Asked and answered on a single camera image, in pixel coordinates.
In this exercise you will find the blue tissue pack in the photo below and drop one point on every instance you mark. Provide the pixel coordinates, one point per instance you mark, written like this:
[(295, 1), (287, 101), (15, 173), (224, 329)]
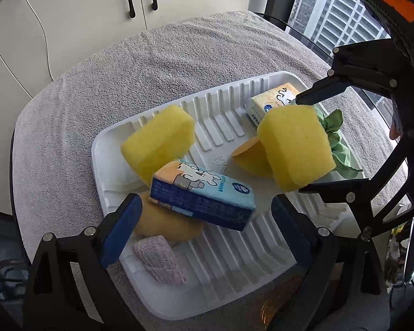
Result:
[(203, 194)]

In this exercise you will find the yellow tissue pack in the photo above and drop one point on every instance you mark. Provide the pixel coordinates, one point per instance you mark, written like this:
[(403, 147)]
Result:
[(259, 105)]

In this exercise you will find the yellow rectangular sponge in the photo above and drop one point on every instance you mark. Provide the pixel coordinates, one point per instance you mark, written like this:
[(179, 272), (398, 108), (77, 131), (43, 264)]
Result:
[(164, 138)]

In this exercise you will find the orange yellow half round sponge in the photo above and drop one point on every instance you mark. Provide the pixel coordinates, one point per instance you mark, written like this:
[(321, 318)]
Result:
[(251, 157)]

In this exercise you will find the green cloth scrunchie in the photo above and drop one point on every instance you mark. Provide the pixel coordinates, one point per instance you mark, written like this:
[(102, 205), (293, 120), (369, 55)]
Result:
[(340, 153)]

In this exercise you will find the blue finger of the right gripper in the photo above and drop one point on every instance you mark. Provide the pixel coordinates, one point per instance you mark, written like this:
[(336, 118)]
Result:
[(351, 191), (322, 90)]

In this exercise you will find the yellow rounded sponge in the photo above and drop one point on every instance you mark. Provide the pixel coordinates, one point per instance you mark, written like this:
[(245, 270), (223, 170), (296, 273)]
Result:
[(296, 145)]

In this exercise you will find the white cabinet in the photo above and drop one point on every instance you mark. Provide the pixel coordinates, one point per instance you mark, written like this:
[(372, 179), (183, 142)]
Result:
[(42, 39)]

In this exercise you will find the green sleeved glass tumbler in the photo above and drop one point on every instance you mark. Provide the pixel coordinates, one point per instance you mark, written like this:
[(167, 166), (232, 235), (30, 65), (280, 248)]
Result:
[(293, 304)]

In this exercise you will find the person right hand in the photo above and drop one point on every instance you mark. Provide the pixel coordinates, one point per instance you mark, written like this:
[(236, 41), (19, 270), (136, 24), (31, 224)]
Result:
[(394, 132)]

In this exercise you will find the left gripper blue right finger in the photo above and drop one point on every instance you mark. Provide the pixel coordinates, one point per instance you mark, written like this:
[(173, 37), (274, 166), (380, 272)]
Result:
[(288, 221)]

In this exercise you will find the white ceramic mug chrome lid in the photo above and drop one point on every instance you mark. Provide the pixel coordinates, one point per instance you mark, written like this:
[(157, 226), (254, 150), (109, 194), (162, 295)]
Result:
[(399, 262)]

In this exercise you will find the beige knitted cloth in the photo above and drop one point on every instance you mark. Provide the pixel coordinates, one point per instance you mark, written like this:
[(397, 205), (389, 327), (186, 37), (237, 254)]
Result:
[(158, 258)]

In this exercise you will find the tan gourd shaped sponge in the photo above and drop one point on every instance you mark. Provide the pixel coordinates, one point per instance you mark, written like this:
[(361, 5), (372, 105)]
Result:
[(157, 220)]

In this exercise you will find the grey towel table cover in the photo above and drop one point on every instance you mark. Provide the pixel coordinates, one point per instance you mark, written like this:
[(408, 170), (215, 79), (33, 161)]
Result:
[(53, 185)]

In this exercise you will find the white plastic tray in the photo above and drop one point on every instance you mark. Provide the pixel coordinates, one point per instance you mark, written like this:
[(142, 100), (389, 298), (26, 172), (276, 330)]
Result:
[(240, 248)]

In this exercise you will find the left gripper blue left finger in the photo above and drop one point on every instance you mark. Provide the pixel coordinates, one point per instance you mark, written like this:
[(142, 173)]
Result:
[(117, 227)]

